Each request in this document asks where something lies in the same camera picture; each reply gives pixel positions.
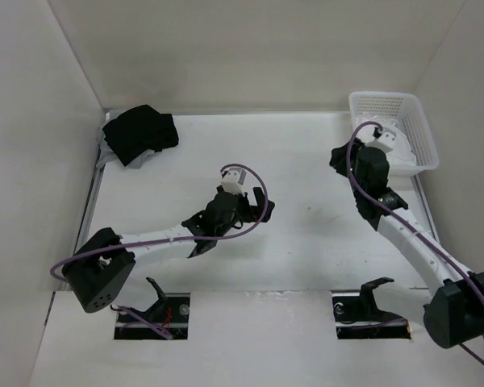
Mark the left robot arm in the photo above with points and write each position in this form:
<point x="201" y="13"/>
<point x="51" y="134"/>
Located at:
<point x="115" y="269"/>

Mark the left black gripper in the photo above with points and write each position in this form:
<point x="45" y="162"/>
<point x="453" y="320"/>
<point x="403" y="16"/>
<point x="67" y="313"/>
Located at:
<point x="248" y="209"/>

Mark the white tank top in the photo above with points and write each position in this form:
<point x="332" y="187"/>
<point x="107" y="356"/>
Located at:
<point x="401" y="156"/>

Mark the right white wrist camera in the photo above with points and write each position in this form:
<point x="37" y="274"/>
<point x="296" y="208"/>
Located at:
<point x="383" y="139"/>

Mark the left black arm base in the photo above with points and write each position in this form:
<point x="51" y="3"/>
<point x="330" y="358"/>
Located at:
<point x="167" y="318"/>

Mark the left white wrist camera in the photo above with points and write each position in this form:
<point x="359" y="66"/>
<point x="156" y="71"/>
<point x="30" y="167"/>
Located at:
<point x="232" y="180"/>

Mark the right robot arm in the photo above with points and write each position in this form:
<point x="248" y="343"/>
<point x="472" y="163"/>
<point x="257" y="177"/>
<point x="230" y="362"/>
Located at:
<point x="452" y="311"/>

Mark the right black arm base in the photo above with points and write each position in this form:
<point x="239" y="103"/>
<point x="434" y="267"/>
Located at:
<point x="358" y="317"/>

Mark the black folded tank top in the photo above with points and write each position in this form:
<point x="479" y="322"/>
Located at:
<point x="139" y="129"/>

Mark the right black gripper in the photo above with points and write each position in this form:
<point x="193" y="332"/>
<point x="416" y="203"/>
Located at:
<point x="338" y="160"/>

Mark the white plastic basket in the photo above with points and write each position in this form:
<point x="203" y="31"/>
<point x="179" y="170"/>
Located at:
<point x="407" y="109"/>

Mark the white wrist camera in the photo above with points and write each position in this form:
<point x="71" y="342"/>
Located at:
<point x="383" y="139"/>
<point x="232" y="180"/>

